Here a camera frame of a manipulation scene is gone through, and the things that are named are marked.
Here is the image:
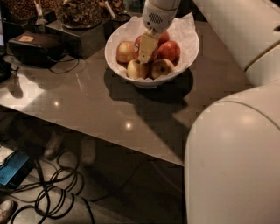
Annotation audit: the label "red apple at right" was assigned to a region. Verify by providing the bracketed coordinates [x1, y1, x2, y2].
[157, 40, 180, 61]

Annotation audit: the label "grey metal stand block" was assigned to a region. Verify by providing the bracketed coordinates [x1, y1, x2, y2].
[45, 20, 106, 59]

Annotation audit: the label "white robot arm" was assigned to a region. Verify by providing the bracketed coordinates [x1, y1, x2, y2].
[185, 0, 280, 224]

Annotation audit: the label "white shoe right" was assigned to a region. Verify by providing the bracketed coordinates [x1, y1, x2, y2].
[80, 137, 96, 166]

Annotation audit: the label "small black cup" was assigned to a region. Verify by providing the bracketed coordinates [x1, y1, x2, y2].
[112, 14, 130, 30]

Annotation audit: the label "glass jar of nuts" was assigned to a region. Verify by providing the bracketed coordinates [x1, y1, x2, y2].
[1, 0, 55, 21]

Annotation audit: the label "yellow-red apple at left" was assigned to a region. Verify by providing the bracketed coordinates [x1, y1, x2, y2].
[116, 41, 134, 63]

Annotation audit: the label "yellow apple front left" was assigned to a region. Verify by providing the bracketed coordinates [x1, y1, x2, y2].
[127, 59, 150, 80]

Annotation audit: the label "blue box on floor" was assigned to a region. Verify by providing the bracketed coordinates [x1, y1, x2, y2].
[0, 152, 32, 189]

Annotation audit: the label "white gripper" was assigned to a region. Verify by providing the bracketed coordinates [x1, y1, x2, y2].
[138, 0, 178, 63]

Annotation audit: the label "shoe at bottom corner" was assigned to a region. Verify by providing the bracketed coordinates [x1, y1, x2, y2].
[0, 199, 14, 224]

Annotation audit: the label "white paper bowl liner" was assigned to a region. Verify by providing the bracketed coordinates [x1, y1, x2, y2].
[111, 12, 197, 81]

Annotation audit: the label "white ceramic bowl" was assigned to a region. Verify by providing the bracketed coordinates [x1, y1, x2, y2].
[104, 14, 200, 89]

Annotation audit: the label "red apple at back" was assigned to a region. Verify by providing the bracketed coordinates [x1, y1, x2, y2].
[158, 31, 170, 45]

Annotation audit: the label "yellow apple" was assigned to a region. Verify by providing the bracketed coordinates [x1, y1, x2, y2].
[150, 59, 174, 79]
[127, 59, 150, 80]

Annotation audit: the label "glass jar of granola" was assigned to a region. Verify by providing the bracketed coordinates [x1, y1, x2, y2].
[55, 0, 102, 29]

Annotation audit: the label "black box device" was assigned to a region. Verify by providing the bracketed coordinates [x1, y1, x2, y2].
[7, 31, 67, 69]

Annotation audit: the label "metal scoop in jar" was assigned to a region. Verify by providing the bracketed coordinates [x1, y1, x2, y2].
[33, 0, 47, 25]

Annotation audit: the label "white shoe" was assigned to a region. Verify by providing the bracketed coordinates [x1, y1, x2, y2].
[44, 131, 65, 160]
[80, 137, 96, 166]

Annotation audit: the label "white shoe left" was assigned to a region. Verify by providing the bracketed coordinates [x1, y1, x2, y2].
[44, 131, 65, 160]

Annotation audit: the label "black floor cables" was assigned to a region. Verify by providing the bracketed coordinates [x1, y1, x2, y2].
[0, 148, 95, 224]

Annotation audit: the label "yellow apple front right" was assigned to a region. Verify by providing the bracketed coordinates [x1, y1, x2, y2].
[150, 59, 174, 79]

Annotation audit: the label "large red apple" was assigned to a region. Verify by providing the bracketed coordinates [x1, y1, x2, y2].
[133, 35, 158, 63]

